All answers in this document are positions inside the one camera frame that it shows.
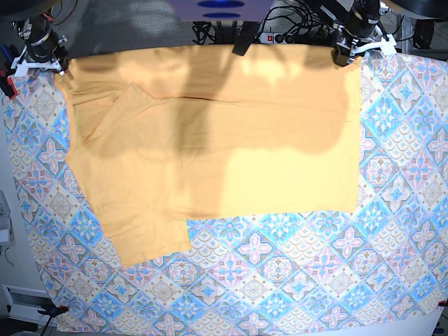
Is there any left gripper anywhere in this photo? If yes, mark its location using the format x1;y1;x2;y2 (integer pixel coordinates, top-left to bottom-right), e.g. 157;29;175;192
332;26;398;57

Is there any patterned tile tablecloth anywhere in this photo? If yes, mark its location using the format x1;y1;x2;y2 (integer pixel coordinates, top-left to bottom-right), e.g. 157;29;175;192
1;52;447;335

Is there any yellow T-shirt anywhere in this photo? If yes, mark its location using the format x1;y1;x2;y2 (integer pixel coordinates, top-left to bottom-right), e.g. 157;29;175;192
54;45;361;266

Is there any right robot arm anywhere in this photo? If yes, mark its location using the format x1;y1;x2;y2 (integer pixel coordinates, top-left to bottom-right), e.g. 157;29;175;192
10;1;348;77

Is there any black bracket at table edge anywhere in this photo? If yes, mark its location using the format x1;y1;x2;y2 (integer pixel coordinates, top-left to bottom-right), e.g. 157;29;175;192
232;21;259;56

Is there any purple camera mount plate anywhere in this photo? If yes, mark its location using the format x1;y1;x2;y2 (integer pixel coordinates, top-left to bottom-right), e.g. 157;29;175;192
169;0;273;22

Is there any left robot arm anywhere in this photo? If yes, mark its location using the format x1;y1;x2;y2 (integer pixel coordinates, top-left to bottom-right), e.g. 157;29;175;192
331;1;397;67

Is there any red clamp upper left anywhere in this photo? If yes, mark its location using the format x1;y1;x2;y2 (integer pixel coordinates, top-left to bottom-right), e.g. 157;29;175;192
0;69;18;99

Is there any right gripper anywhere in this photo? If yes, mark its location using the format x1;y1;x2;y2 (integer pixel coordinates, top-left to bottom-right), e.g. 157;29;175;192
11;34;73;88

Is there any white rail lower left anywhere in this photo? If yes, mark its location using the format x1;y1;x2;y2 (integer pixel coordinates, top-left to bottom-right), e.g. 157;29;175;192
1;284;53;326

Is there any white power strip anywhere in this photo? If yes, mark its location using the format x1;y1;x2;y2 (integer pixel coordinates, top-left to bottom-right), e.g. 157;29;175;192
258;32;313;45

